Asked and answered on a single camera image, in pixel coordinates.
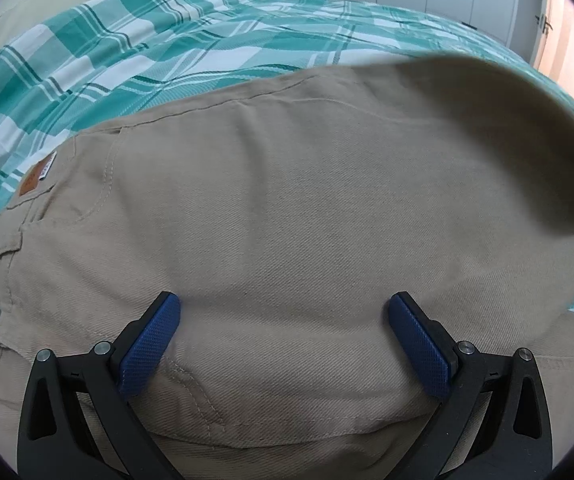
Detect green checked bed cover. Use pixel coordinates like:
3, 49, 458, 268
0, 0, 574, 322

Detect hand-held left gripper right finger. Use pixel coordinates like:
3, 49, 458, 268
388, 290, 554, 480

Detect white door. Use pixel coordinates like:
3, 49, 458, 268
529, 0, 562, 68

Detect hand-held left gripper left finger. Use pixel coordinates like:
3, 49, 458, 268
17, 291, 182, 480

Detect khaki pants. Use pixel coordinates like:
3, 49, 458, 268
0, 52, 574, 480

